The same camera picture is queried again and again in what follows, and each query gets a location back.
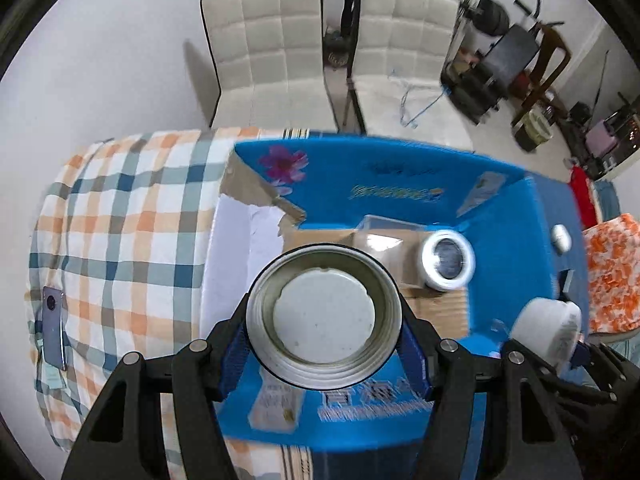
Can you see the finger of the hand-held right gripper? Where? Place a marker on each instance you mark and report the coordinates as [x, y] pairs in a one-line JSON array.
[[607, 367], [565, 285]]

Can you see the blue cardboard box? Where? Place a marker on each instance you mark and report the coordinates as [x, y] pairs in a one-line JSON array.
[[400, 185]]

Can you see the black dumbbell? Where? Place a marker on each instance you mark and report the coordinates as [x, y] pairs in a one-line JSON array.
[[336, 50]]

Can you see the barbell with black plates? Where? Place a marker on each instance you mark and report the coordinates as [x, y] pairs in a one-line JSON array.
[[492, 15]]

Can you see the black weight bench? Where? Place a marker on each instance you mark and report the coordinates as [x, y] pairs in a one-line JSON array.
[[500, 67]]

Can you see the brown wooden chair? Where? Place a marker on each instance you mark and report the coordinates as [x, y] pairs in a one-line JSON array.
[[547, 70]]

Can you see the white barbell rack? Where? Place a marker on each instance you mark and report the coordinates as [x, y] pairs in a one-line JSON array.
[[470, 0]]

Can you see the white round jar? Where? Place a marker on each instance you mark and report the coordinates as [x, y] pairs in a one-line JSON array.
[[547, 327]]

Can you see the blue striped bedsheet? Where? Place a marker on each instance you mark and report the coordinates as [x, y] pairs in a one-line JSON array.
[[560, 200]]

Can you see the blue denim cloth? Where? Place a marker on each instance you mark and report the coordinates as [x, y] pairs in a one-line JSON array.
[[607, 200]]

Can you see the dark trash bin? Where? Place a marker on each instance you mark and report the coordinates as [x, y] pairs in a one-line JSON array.
[[532, 130]]

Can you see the white earbud case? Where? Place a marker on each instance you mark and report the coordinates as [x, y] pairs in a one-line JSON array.
[[561, 237]]

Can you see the pink suitcase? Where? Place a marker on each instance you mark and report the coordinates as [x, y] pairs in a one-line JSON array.
[[602, 141]]

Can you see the grey smartphone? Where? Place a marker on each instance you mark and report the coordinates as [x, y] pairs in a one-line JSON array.
[[54, 327]]

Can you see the round metal tin white lid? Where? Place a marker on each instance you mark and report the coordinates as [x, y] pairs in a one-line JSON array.
[[324, 316]]

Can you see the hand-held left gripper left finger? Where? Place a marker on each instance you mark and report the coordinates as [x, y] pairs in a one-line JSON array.
[[235, 362]]

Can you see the red cloth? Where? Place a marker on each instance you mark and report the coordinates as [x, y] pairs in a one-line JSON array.
[[582, 195]]

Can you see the orange floral cloth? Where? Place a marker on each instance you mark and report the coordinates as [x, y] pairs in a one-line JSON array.
[[612, 275]]

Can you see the plaid bedsheet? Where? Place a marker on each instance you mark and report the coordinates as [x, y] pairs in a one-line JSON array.
[[130, 220]]

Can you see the white quilted chair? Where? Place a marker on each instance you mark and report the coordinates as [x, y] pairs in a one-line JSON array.
[[272, 60], [407, 60]]

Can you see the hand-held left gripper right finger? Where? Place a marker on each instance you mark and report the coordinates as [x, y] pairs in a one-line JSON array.
[[415, 357]]

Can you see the white jar with dark lid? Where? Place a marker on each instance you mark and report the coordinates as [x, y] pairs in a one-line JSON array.
[[446, 260]]

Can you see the clear plastic box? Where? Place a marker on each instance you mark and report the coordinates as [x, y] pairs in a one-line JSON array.
[[382, 240]]

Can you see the pale green card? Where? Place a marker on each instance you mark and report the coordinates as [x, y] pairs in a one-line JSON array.
[[50, 377]]

